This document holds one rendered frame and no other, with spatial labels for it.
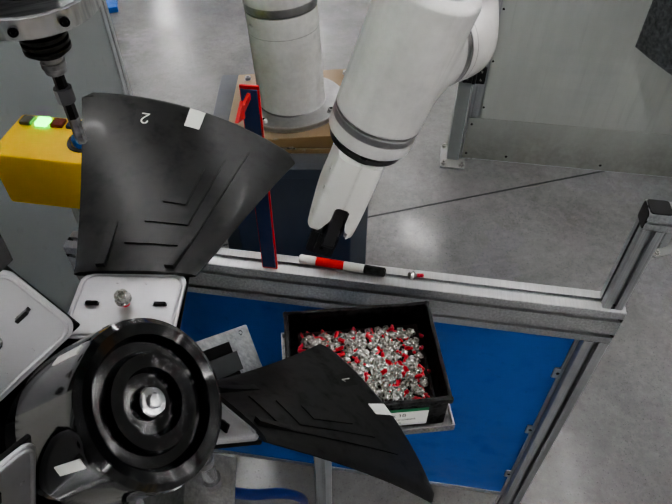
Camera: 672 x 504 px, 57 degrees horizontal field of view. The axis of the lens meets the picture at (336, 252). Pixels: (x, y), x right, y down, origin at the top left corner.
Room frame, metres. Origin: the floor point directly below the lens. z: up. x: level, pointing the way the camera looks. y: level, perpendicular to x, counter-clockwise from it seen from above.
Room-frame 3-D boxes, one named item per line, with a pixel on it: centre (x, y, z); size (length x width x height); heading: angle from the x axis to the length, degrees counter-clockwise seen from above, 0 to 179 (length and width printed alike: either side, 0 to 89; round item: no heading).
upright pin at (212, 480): (0.28, 0.14, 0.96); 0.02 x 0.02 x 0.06
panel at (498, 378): (0.65, 0.00, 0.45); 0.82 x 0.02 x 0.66; 81
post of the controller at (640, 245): (0.59, -0.42, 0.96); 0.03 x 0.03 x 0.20; 81
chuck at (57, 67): (0.31, 0.16, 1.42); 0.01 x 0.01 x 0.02
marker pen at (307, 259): (0.66, -0.01, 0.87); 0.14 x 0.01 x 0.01; 78
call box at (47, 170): (0.72, 0.40, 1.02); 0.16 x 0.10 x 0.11; 81
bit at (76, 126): (0.31, 0.16, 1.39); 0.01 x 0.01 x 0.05
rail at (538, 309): (0.65, 0.00, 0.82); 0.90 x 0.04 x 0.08; 81
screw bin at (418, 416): (0.48, -0.04, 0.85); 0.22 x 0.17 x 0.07; 96
